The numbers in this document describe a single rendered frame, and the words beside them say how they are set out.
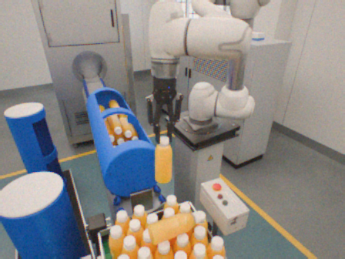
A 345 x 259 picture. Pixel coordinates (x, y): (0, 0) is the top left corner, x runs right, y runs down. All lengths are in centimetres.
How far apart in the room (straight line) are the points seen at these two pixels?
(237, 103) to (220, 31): 75
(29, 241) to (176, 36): 104
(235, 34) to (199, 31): 9
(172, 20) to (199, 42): 10
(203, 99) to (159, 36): 76
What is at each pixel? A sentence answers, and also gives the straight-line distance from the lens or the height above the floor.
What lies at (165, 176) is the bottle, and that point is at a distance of 87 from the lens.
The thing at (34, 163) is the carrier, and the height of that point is 60.
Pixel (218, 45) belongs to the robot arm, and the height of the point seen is 168.
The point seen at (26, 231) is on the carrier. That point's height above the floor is 94.
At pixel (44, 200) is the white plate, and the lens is 115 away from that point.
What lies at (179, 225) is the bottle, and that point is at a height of 113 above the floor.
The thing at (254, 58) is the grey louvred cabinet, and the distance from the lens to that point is 232.
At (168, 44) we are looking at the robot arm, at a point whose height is 168.
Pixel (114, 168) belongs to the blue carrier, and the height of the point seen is 115.
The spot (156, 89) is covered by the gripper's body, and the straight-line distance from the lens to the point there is 73.
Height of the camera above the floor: 178
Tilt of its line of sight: 30 degrees down
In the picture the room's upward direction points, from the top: straight up
